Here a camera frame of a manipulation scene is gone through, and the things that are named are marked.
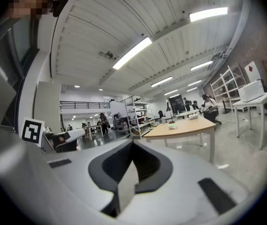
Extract white empty shelf rack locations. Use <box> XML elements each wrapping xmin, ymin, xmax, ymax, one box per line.
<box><xmin>210</xmin><ymin>62</ymin><xmax>247</xmax><ymax>103</ymax></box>

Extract black desk lamp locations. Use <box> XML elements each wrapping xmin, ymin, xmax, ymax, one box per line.
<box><xmin>165</xmin><ymin>101</ymin><xmax>176</xmax><ymax>124</ymax></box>

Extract black door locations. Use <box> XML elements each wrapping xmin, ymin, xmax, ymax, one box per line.
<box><xmin>169</xmin><ymin>94</ymin><xmax>187</xmax><ymax>113</ymax></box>

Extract white stocked shelf rack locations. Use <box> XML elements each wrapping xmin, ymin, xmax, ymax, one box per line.
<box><xmin>124</xmin><ymin>101</ymin><xmax>155</xmax><ymax>139</ymax></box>

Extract white box appliance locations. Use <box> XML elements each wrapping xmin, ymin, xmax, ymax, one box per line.
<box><xmin>238</xmin><ymin>79</ymin><xmax>265</xmax><ymax>103</ymax></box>

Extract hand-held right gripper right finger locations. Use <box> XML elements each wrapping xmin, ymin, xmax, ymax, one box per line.
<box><xmin>132</xmin><ymin>139</ymin><xmax>251</xmax><ymax>220</ymax></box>

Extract person's head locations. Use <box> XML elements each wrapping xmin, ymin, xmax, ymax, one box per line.
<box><xmin>5</xmin><ymin>0</ymin><xmax>55</xmax><ymax>20</ymax></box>

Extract white board with red mark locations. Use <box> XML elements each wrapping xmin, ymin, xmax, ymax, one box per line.
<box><xmin>244</xmin><ymin>60</ymin><xmax>266</xmax><ymax>84</ymax></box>

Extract white round table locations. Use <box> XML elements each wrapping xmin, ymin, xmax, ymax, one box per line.
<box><xmin>175</xmin><ymin>109</ymin><xmax>201</xmax><ymax>120</ymax></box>

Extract black head-worn camera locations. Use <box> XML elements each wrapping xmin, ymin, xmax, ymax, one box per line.
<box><xmin>52</xmin><ymin>0</ymin><xmax>69</xmax><ymax>18</ymax></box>

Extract white side table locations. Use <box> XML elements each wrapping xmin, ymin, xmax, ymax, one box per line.
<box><xmin>232</xmin><ymin>90</ymin><xmax>267</xmax><ymax>150</ymax></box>

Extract ceiling tube lights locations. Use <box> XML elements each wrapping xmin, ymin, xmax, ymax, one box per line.
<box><xmin>112</xmin><ymin>7</ymin><xmax>229</xmax><ymax>98</ymax></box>

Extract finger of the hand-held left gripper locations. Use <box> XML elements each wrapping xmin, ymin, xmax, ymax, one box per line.
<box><xmin>65</xmin><ymin>128</ymin><xmax>87</xmax><ymax>142</ymax></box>

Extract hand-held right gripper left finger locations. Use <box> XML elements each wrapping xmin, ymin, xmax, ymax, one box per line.
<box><xmin>44</xmin><ymin>139</ymin><xmax>134</xmax><ymax>212</ymax></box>

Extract black mezzanine railing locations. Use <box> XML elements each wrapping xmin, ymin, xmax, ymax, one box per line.
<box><xmin>60</xmin><ymin>100</ymin><xmax>111</xmax><ymax>110</ymax></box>

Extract light wooden table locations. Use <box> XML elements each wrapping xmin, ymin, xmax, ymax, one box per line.
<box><xmin>143</xmin><ymin>115</ymin><xmax>216</xmax><ymax>165</ymax></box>

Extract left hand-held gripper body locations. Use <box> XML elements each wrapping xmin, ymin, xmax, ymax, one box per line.
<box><xmin>21</xmin><ymin>117</ymin><xmax>78</xmax><ymax>153</ymax></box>

